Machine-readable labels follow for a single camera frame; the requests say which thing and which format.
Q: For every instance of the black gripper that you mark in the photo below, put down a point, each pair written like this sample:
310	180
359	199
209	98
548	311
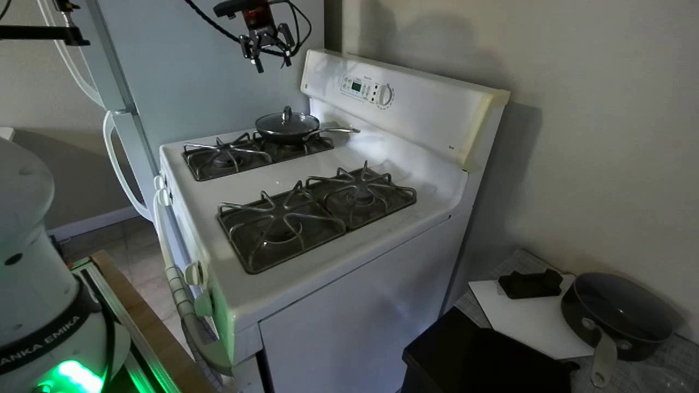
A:
251	14

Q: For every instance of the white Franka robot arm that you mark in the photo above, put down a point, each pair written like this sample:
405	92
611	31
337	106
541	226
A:
36	292

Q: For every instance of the white refrigerator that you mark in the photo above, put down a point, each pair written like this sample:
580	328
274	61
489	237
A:
181	94

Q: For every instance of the black burner grate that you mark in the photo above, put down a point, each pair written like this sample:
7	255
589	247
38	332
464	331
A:
319	214
226	156

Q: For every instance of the white gas stove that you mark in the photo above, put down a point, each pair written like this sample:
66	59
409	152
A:
378	306

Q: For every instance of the wooden board edge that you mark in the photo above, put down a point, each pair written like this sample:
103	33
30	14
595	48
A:
154	328

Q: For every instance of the small black flat object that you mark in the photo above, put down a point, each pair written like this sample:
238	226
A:
529	282

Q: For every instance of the black bin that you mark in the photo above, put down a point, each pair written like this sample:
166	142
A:
481	357

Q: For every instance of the white flat board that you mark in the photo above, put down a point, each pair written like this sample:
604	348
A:
530	319

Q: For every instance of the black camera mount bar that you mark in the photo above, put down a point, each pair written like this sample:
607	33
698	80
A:
39	33

